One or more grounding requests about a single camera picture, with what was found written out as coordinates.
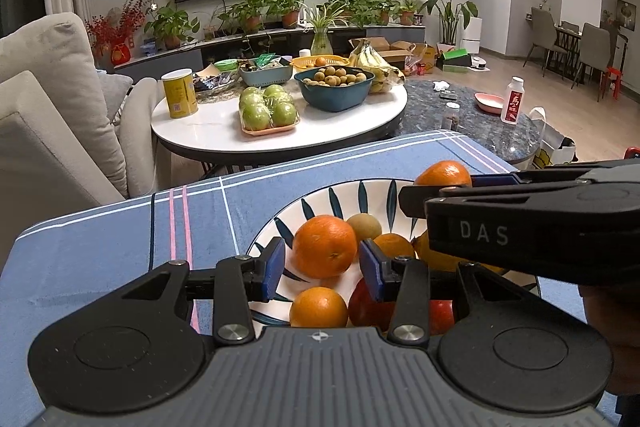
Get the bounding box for yellow lemon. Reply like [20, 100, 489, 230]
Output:
[411, 229, 506, 277]

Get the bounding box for dark dining table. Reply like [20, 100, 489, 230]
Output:
[550, 27, 581, 72]

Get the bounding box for green box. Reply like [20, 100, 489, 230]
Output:
[437, 49, 473, 72]

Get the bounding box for beige sofa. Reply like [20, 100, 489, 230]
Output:
[0, 12, 161, 268]

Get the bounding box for brown longan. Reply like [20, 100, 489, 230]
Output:
[346, 213, 383, 242]

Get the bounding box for pile of longans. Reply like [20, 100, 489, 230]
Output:
[302, 66, 370, 86]

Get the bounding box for blue striped tablecloth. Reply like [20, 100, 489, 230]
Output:
[0, 130, 588, 413]

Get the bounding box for white air purifier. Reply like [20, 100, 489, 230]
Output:
[460, 18, 484, 55]

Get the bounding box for green potted plant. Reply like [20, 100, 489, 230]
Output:
[397, 0, 423, 26]
[327, 0, 366, 22]
[362, 0, 401, 28]
[272, 0, 311, 30]
[145, 4, 201, 50]
[220, 0, 273, 35]

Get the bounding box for white bag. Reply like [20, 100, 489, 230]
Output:
[530, 107, 578, 170]

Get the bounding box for spider plant in glass vase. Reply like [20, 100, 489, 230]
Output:
[300, 2, 346, 56]

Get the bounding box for yellow canister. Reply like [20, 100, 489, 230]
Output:
[161, 68, 199, 118]

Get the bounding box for round white coffee table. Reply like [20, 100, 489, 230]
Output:
[151, 82, 408, 178]

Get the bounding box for pink dish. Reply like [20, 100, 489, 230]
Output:
[474, 93, 506, 112]

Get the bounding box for white bowl with dark stripes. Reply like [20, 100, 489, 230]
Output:
[245, 178, 542, 329]

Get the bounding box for bunch of bananas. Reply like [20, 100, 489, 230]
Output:
[348, 44, 406, 94]

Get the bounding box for large orange mandarin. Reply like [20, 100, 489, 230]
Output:
[414, 160, 473, 188]
[291, 215, 359, 279]

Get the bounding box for light blue basket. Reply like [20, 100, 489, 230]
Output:
[239, 57, 293, 88]

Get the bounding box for open cardboard box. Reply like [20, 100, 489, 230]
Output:
[348, 37, 406, 68]
[390, 41, 437, 75]

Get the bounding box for thin black cable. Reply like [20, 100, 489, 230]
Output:
[146, 193, 156, 275]

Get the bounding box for tray of snack packets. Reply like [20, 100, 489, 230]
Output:
[192, 69, 241, 95]

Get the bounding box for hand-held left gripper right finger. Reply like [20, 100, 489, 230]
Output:
[359, 238, 543, 348]

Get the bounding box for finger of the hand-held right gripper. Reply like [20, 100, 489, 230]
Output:
[398, 182, 583, 219]
[470, 159, 640, 188]

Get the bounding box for red apple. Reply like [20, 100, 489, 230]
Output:
[347, 278, 396, 333]
[430, 299, 457, 335]

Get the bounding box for framed wall picture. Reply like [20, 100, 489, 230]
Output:
[616, 0, 636, 28]

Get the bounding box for yellow basket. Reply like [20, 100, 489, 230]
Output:
[291, 56, 351, 72]

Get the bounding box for person's right hand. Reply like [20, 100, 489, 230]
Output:
[580, 285, 640, 358]

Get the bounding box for grey cushion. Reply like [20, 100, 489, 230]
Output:
[97, 69, 133, 125]

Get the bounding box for white bottle with red label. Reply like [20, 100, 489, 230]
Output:
[501, 77, 525, 124]

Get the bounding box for teal bowl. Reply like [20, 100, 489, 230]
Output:
[294, 69, 376, 112]

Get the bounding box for small orange mandarin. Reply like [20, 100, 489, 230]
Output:
[372, 233, 417, 260]
[289, 287, 349, 329]

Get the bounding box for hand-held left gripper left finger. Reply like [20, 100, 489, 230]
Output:
[112, 237, 287, 348]

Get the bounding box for small dark jar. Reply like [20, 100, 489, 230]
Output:
[442, 102, 461, 131]

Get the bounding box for red berry plant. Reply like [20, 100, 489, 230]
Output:
[85, 0, 146, 65]

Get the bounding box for grey dining chair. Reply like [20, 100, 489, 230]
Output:
[524, 7, 556, 68]
[572, 23, 612, 90]

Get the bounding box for dark marble table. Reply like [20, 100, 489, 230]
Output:
[395, 79, 543, 168]

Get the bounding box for tall leafy plant white pot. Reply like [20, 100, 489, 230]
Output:
[419, 0, 481, 52]

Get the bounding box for red stool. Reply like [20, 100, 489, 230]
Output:
[602, 67, 623, 100]

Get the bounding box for long television console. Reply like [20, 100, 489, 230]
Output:
[114, 24, 426, 70]

